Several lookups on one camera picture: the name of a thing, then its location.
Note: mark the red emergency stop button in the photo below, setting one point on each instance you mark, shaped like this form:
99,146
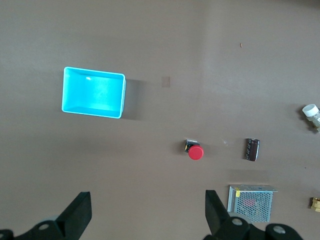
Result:
195,153

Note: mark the cyan plastic box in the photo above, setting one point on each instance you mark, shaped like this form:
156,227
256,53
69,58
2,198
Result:
92,92

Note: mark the white capped brass fitting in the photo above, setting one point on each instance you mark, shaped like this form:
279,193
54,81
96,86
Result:
311,111

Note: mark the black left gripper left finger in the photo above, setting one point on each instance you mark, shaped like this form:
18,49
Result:
75,215

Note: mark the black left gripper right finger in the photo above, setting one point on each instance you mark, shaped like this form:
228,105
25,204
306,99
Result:
220,220

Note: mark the dark brown cylindrical capacitor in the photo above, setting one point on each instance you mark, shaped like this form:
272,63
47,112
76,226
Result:
251,150

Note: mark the metal mesh power supply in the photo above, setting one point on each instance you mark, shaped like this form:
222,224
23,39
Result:
252,205

